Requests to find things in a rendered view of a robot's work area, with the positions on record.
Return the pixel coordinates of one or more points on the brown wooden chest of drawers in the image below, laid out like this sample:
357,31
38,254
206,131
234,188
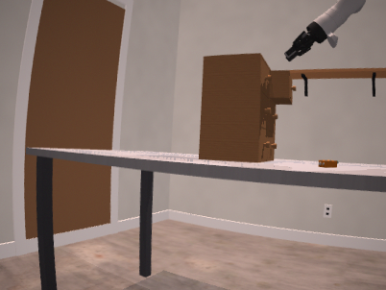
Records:
230,112

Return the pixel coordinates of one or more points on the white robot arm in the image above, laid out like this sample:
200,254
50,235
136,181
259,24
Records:
337,15

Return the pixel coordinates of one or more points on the dark brown drawer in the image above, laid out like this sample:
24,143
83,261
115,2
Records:
265,77
264,111
271,150
263,144
280,92
272,117

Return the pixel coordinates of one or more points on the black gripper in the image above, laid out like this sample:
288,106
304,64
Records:
314,33

